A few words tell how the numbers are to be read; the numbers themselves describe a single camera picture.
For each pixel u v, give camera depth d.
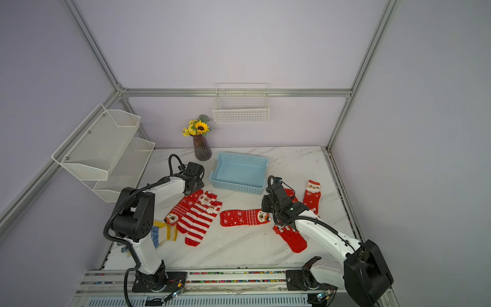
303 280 0.66
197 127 0.98
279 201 0.63
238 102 1.05
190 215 0.91
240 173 1.07
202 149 1.11
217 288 0.73
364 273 0.40
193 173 0.79
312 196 0.98
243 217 0.90
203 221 0.90
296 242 0.84
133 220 0.50
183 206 0.94
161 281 0.66
